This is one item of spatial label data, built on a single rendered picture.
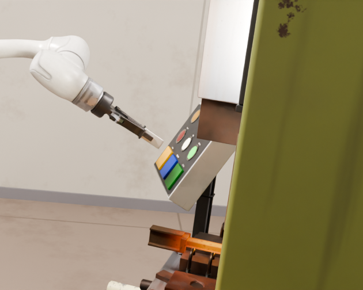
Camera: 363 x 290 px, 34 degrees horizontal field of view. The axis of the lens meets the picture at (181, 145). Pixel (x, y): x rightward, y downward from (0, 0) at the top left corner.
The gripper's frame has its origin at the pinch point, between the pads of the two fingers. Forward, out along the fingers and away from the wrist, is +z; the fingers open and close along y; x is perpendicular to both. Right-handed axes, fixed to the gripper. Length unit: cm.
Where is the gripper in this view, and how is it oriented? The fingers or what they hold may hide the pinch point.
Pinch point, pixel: (151, 138)
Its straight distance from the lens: 178.8
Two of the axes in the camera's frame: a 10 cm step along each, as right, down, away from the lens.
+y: 1.8, 2.7, -9.5
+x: 5.9, -8.0, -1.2
